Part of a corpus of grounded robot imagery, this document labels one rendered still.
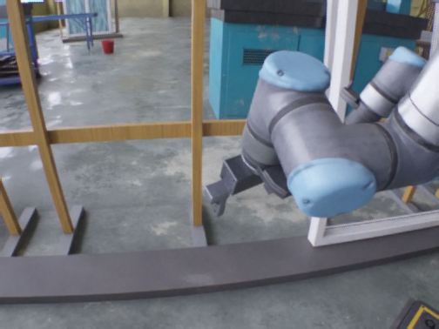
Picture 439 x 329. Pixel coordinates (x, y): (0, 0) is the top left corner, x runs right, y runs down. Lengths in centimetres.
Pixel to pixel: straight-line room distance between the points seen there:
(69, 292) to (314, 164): 127
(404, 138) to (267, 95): 17
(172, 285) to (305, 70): 114
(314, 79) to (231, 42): 230
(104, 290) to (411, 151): 126
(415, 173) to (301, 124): 16
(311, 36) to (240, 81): 76
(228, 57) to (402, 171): 238
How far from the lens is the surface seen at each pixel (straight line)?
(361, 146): 35
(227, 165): 51
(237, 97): 278
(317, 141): 33
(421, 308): 119
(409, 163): 40
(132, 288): 138
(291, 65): 39
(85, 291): 142
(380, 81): 79
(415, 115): 38
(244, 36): 268
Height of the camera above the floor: 114
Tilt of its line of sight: 30 degrees down
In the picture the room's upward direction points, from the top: 3 degrees clockwise
